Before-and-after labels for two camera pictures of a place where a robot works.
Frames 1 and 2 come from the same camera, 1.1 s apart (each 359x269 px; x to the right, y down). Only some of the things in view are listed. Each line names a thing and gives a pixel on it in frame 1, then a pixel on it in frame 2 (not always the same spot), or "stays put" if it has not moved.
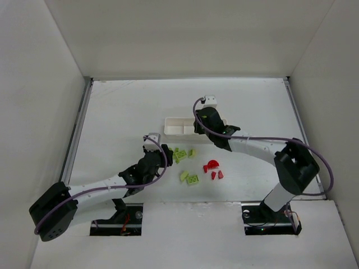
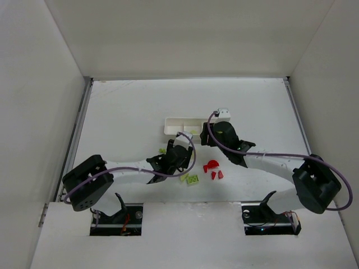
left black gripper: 167,154 to 170,148
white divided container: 180,130 stays put
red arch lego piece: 211,165 stays put
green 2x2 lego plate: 192,179 stays put
